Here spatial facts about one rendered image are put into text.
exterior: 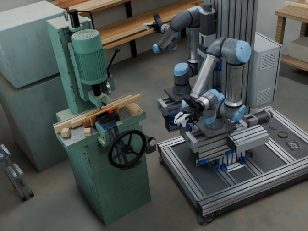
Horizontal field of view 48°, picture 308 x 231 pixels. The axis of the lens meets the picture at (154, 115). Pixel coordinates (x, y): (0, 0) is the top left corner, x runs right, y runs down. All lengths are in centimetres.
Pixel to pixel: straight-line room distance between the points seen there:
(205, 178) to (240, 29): 123
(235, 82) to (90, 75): 89
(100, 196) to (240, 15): 160
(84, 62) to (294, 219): 197
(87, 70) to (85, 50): 14
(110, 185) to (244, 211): 110
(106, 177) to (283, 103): 240
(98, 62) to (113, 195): 107
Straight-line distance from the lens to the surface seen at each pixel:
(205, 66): 210
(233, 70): 211
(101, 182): 261
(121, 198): 282
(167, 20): 500
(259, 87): 265
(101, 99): 238
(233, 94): 219
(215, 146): 249
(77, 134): 238
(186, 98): 180
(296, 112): 413
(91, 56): 219
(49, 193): 335
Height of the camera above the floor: 229
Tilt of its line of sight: 35 degrees down
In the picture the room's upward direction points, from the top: 6 degrees counter-clockwise
